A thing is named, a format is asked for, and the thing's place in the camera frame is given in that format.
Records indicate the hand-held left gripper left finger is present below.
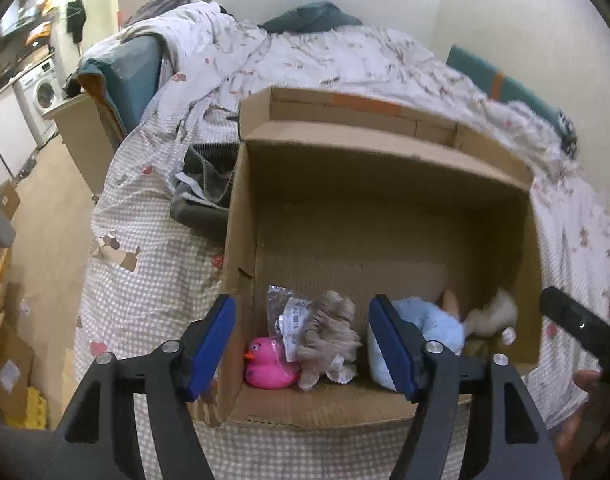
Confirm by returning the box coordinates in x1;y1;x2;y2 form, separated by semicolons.
45;293;237;480

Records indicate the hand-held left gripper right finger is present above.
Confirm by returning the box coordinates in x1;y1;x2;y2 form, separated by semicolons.
368;293;562;480

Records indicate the light blue plush cloth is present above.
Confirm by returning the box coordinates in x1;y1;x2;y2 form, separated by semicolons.
369;296;467;392

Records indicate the pink rubber duck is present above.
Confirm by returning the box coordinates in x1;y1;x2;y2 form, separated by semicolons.
243;336;302;389

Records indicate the clear plastic packet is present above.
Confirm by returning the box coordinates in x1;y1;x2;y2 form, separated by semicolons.
266;284;317;362

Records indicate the beige plush toy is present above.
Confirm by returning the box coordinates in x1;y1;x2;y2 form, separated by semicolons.
464;287;519;347

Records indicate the brown cardboard box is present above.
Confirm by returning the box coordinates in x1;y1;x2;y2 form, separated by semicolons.
217;86;544;431

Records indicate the person's right hand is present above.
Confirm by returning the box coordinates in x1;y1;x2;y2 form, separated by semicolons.
554;369;606;468

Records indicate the floral checked quilt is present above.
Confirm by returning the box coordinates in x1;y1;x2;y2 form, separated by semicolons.
75;0;610;480

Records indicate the dark grey cloth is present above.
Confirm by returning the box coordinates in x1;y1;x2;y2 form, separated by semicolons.
168;142;239;244

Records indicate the yellow cloth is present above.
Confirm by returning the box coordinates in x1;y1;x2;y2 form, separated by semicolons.
24;385;52;432

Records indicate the black white patterned item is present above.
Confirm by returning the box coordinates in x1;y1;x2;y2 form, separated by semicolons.
559;109;580;157

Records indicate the large cardboard box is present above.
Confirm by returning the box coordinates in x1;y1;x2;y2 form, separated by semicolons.
0;310;36;422

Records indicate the teal pillow with orange stripe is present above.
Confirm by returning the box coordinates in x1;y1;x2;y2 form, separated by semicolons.
445;44;567;127

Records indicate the small cardboard box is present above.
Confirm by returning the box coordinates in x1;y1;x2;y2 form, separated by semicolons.
0;180;22;222

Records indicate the teal mattress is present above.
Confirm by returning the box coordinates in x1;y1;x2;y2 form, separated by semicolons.
77;34;167;137

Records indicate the white cabinet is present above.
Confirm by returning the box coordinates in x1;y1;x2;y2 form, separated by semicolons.
0;89;38;192

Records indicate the white washing machine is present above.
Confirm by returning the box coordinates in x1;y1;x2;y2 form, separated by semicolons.
14;57;66;147

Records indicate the dark green garment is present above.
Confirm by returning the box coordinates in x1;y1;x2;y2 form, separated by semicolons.
258;0;364;35

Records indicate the grey striped cloth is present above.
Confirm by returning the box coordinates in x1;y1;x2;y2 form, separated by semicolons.
122;0;192;27

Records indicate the black hanging garment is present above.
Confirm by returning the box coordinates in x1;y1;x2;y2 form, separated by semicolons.
66;0;89;44

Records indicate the wooden bed frame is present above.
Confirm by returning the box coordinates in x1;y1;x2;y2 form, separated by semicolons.
42;92;122;197

